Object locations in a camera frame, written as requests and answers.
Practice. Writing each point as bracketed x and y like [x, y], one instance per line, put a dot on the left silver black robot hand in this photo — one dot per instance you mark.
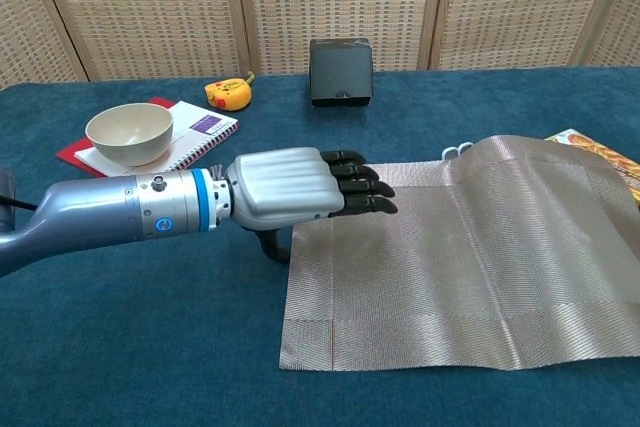
[280, 187]

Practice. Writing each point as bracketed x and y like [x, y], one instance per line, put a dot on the white bowl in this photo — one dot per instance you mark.
[130, 147]

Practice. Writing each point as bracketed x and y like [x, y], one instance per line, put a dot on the gray woven placemat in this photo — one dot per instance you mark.
[425, 272]

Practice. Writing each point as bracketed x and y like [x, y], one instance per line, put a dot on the left gray robot arm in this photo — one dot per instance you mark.
[100, 207]

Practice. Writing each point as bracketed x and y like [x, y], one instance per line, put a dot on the white spiral notebook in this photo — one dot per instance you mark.
[200, 137]

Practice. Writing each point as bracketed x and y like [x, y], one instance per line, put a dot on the yellow tape measure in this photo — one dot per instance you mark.
[230, 94]

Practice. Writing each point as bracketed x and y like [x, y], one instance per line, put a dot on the black box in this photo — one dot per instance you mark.
[340, 72]

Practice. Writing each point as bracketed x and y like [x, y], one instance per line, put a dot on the white folding stand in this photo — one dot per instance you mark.
[448, 152]

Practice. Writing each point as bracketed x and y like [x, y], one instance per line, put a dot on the teal tablecloth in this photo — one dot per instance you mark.
[150, 322]

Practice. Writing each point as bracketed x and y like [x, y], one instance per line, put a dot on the red folder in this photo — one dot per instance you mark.
[69, 154]

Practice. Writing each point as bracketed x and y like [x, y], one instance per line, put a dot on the yellow food box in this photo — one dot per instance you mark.
[607, 154]

